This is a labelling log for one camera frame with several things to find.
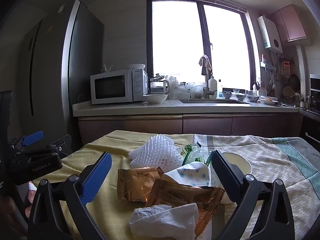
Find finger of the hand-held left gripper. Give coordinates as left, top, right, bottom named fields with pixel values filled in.
left=21, top=131, right=44, bottom=147
left=47, top=134, right=73, bottom=156

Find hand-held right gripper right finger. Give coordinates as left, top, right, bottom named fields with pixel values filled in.
left=211, top=150, right=295, bottom=240

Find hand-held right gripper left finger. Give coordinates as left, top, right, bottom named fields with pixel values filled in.
left=27, top=152, right=113, bottom=240

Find white paper cup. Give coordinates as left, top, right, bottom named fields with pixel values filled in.
left=209, top=152, right=253, bottom=205

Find crushed dotted paper cup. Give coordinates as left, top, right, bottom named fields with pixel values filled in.
left=160, top=162, right=213, bottom=188

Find clear plastic wrapper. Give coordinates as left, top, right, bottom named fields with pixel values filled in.
left=186, top=147, right=213, bottom=167

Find small gold snack wrapper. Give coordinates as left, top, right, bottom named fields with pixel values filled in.
left=117, top=166, right=164, bottom=203

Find large gold snack wrapper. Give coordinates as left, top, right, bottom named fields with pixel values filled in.
left=145, top=179, right=225, bottom=238

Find green candy wrapper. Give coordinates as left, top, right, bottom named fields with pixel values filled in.
left=179, top=142, right=200, bottom=161

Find white foam fruit net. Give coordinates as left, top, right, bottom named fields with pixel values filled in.
left=128, top=134, right=184, bottom=169

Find white tissue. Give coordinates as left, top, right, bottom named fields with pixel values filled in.
left=129, top=203, right=199, bottom=240

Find yellow patterned tablecloth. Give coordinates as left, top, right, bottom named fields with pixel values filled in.
left=31, top=129, right=320, bottom=240

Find brown base cabinets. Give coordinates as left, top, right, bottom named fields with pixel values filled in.
left=77, top=114, right=302, bottom=146

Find silver refrigerator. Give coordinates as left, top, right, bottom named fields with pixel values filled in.
left=19, top=0, right=105, bottom=145

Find white kitchen countertop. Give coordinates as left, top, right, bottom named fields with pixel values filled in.
left=72, top=97, right=301, bottom=117

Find white microwave oven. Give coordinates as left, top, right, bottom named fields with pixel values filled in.
left=90, top=69, right=148, bottom=105

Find white soap bottle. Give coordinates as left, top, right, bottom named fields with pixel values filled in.
left=209, top=73, right=218, bottom=98

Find metal kitchen faucet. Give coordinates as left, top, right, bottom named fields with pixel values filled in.
left=201, top=55, right=215, bottom=99

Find utensil holder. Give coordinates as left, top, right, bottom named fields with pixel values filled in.
left=252, top=81, right=268, bottom=97

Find large white bowl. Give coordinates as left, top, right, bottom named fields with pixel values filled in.
left=142, top=94, right=168, bottom=104

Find pile of clear plastic bags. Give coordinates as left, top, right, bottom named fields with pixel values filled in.
left=166, top=75, right=191, bottom=100

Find glass kettle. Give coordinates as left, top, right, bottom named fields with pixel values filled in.
left=150, top=73, right=171, bottom=96

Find black built-in oven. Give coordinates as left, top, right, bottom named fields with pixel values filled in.
left=299, top=74, right=320, bottom=146

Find brown dish cloth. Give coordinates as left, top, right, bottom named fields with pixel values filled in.
left=199, top=54, right=213, bottom=76

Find kitchen window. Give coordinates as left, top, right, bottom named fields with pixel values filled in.
left=146, top=0, right=261, bottom=91

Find white water heater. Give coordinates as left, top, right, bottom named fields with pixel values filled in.
left=257, top=15, right=283, bottom=53

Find wall rack with utensils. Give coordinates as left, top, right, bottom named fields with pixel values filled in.
left=260, top=54, right=301, bottom=98

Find brown wall cabinet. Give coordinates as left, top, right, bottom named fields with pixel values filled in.
left=267, top=4, right=307, bottom=44

